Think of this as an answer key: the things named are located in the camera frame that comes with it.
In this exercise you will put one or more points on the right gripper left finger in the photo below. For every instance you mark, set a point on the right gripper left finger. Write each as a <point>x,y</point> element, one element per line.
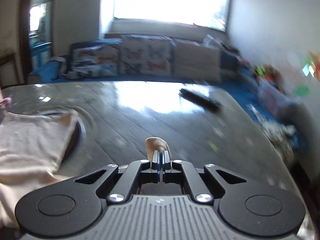
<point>136,174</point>

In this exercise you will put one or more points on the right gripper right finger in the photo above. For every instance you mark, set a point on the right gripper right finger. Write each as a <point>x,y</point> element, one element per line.
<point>185,174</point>

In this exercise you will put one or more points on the cream long-sleeve garment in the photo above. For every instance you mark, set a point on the cream long-sleeve garment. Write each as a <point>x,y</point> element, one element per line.
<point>32,150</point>

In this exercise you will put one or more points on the round induction cooktop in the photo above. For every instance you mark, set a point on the round induction cooktop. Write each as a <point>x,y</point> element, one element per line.
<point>84,124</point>

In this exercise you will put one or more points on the black remote control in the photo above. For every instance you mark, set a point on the black remote control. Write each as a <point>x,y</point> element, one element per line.
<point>200,99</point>

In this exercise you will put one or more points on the dark blue sofa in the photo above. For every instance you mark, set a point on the dark blue sofa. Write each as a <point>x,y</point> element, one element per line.
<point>235,80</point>

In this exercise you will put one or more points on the right butterfly cushion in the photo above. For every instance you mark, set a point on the right butterfly cushion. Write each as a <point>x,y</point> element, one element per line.
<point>146,55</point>

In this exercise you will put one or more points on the butterfly cushion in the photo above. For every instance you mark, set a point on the butterfly cushion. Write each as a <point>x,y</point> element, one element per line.
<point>92,62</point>
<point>146,55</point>

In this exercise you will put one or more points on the left butterfly cushion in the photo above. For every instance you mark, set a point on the left butterfly cushion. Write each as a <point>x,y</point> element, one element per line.
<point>92,62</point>

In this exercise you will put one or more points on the clear plastic storage box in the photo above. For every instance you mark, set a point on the clear plastic storage box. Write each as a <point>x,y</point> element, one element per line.
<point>278,104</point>

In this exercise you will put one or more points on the plush toy pile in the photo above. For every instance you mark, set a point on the plush toy pile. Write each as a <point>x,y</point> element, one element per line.
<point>266,71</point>

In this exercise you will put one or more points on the blue blanket on sofa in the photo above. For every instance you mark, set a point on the blue blanket on sofa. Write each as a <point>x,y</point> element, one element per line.
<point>53,71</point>

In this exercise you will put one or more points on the blue plastic cabinet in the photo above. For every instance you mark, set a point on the blue plastic cabinet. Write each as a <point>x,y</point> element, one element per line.
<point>40,54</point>

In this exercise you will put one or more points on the window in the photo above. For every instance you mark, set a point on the window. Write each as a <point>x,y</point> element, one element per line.
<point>143,16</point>

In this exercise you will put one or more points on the paper pinwheel flower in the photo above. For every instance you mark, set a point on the paper pinwheel flower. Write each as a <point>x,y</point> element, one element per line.
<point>310,72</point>

